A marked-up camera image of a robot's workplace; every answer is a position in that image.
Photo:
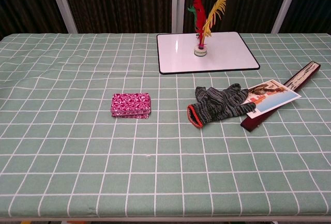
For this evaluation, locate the white board black rim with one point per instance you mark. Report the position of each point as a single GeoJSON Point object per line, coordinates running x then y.
{"type": "Point", "coordinates": [227, 53]}

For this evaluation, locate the illustrated postcard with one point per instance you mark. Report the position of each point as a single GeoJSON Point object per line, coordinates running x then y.
{"type": "Point", "coordinates": [279, 97]}

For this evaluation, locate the small flower figurine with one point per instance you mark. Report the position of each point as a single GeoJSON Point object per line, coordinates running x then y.
{"type": "Point", "coordinates": [200, 14]}

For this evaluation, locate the white sponge block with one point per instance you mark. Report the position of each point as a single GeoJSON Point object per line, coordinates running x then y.
{"type": "Point", "coordinates": [129, 117]}

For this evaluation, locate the dark brown partition panel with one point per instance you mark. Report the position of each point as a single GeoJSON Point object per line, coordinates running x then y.
{"type": "Point", "coordinates": [26, 1]}
{"type": "Point", "coordinates": [116, 1]}
{"type": "Point", "coordinates": [315, 1]}
{"type": "Point", "coordinates": [238, 1]}

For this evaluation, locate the dark red folding fan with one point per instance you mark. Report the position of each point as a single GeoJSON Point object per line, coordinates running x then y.
{"type": "Point", "coordinates": [305, 72]}

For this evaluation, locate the white partition frame post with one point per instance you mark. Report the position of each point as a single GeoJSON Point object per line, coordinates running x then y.
{"type": "Point", "coordinates": [178, 1]}
{"type": "Point", "coordinates": [62, 4]}
{"type": "Point", "coordinates": [285, 4]}

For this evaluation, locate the grey black knitted glove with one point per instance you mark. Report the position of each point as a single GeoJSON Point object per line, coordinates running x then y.
{"type": "Point", "coordinates": [219, 105]}

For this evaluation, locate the green white checked tablecloth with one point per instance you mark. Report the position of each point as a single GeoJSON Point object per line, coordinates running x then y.
{"type": "Point", "coordinates": [77, 156]}

